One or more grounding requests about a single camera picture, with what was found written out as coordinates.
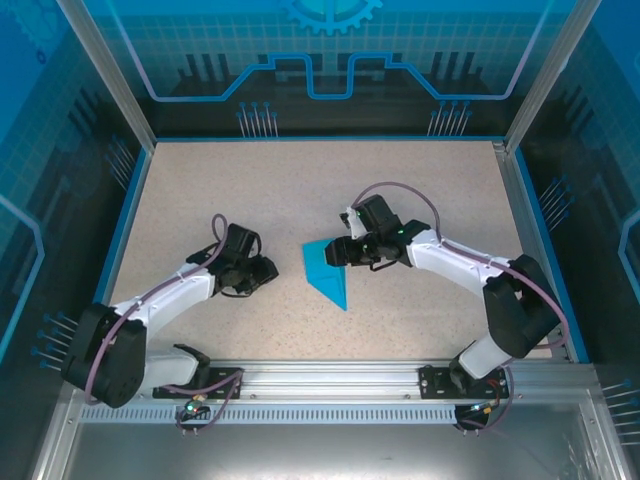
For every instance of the aluminium mounting rail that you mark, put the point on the aluminium mounting rail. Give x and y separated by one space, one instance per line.
325 377

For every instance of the blue paper sheet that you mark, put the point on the blue paper sheet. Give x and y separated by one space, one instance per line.
320 270

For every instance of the grey metal tray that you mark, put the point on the grey metal tray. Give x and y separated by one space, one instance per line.
320 450

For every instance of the aluminium frame post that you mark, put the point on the aluminium frame post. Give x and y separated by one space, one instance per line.
108 75
550 75

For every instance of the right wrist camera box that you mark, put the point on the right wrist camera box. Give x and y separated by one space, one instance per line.
354 222

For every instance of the aluminium side rail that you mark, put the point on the aluminium side rail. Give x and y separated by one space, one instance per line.
520 210

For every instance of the blue table edge strip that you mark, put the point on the blue table edge strip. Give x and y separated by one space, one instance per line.
119 250
536 210

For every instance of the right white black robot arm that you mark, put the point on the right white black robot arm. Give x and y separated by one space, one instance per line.
450 260

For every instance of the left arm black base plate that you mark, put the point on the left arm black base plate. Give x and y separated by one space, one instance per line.
220 382

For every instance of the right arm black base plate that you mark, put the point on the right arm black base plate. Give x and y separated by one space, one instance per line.
435 382

